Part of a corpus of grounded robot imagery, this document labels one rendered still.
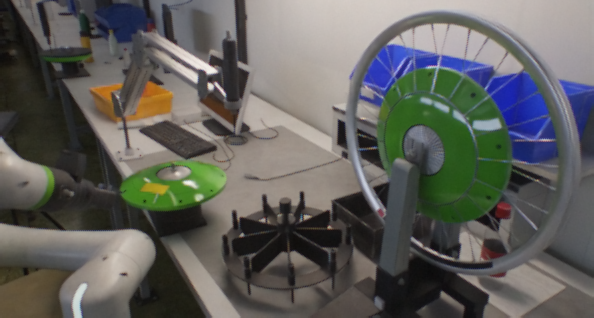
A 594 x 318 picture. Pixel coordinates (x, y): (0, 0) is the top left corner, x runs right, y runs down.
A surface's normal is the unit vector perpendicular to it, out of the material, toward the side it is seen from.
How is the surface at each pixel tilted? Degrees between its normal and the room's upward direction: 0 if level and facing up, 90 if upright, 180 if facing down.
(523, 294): 0
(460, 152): 87
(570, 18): 90
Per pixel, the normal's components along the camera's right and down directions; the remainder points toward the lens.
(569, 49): -0.85, 0.21
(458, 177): -0.70, 0.33
